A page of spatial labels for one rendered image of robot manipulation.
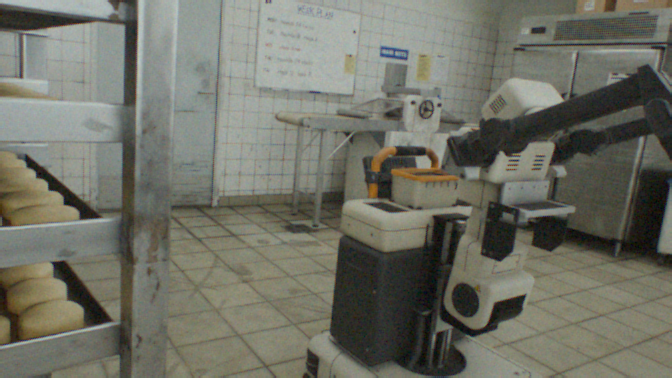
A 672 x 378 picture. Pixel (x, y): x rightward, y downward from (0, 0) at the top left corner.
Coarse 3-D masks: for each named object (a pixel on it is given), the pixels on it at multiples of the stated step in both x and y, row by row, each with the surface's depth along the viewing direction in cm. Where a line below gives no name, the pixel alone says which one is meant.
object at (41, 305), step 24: (48, 264) 55; (0, 288) 52; (24, 288) 48; (48, 288) 49; (0, 312) 47; (24, 312) 44; (48, 312) 44; (72, 312) 45; (0, 336) 40; (24, 336) 43
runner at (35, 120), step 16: (0, 112) 34; (16, 112) 35; (32, 112) 35; (48, 112) 36; (64, 112) 37; (80, 112) 37; (96, 112) 38; (112, 112) 39; (0, 128) 34; (16, 128) 35; (32, 128) 36; (48, 128) 36; (64, 128) 37; (80, 128) 38; (96, 128) 38; (112, 128) 39
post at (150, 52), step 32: (128, 0) 37; (160, 0) 36; (128, 32) 37; (160, 32) 37; (128, 64) 38; (160, 64) 37; (128, 96) 38; (160, 96) 38; (128, 128) 38; (160, 128) 38; (128, 160) 39; (160, 160) 39; (128, 192) 39; (160, 192) 39; (128, 224) 40; (160, 224) 40; (128, 256) 40; (160, 256) 41; (128, 288) 40; (160, 288) 41; (128, 320) 41; (160, 320) 42; (128, 352) 41; (160, 352) 42
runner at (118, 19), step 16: (0, 0) 33; (16, 0) 34; (32, 0) 34; (48, 0) 35; (64, 0) 35; (80, 0) 36; (96, 0) 37; (112, 0) 37; (64, 16) 37; (80, 16) 37; (96, 16) 37; (112, 16) 37
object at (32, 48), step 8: (24, 40) 70; (32, 40) 70; (40, 40) 71; (24, 48) 70; (32, 48) 70; (40, 48) 71; (24, 56) 70; (32, 56) 71; (40, 56) 71; (24, 64) 70; (32, 64) 71; (40, 64) 71; (24, 72) 70; (32, 72) 71; (40, 72) 72
